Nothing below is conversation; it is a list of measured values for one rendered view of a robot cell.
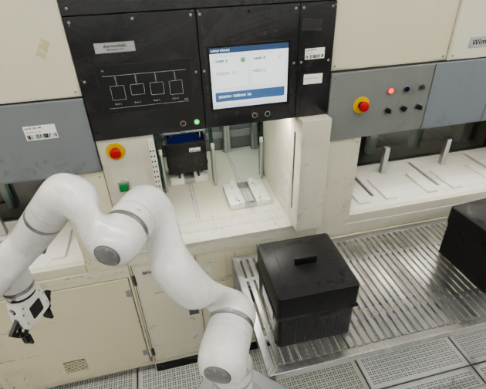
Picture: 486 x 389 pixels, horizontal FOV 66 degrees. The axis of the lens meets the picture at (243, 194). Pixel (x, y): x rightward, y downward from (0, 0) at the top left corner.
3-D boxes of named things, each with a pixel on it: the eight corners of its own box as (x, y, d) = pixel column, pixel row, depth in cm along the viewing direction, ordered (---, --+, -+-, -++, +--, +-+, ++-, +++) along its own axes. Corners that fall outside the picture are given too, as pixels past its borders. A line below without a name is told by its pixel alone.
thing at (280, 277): (277, 323, 123) (278, 295, 116) (255, 262, 147) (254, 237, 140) (359, 306, 128) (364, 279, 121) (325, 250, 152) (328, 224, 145)
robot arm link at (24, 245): (29, 262, 77) (-14, 317, 93) (73, 217, 91) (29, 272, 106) (-9, 235, 75) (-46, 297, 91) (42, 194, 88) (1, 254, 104)
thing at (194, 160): (167, 181, 205) (159, 128, 188) (165, 164, 222) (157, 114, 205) (211, 175, 209) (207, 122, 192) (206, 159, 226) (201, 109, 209)
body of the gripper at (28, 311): (18, 306, 99) (32, 333, 105) (42, 278, 108) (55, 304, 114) (-6, 302, 101) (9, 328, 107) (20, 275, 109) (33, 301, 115)
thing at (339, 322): (258, 290, 155) (258, 260, 146) (320, 279, 160) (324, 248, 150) (278, 348, 132) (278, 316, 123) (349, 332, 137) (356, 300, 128)
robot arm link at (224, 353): (256, 357, 109) (255, 302, 96) (244, 423, 94) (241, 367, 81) (217, 350, 111) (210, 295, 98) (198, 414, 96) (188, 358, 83)
